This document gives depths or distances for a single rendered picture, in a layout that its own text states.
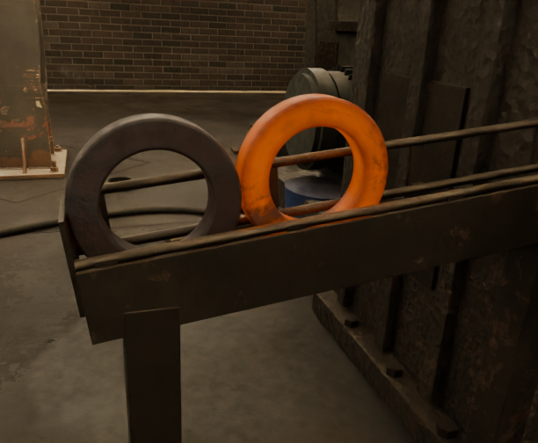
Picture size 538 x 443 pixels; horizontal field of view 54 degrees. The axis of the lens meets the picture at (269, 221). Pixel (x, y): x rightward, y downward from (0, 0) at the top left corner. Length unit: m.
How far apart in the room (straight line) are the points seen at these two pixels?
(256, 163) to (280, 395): 0.83
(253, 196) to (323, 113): 0.12
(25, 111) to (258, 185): 2.58
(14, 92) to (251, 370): 2.15
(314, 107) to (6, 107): 2.62
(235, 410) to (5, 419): 0.49
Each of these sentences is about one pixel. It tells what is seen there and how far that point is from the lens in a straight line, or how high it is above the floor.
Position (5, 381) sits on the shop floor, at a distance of 1.45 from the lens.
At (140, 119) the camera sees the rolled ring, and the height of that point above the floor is 0.73.
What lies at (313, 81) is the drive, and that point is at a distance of 1.94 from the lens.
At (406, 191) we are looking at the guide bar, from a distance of 0.72.
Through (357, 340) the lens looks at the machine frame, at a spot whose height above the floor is 0.07.
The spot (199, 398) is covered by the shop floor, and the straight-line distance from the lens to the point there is 1.30.
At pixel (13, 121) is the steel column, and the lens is 3.12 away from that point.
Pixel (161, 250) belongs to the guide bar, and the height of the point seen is 0.60.
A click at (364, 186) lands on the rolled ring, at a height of 0.65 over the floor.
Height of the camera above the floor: 0.82
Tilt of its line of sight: 20 degrees down
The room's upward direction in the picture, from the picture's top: 3 degrees clockwise
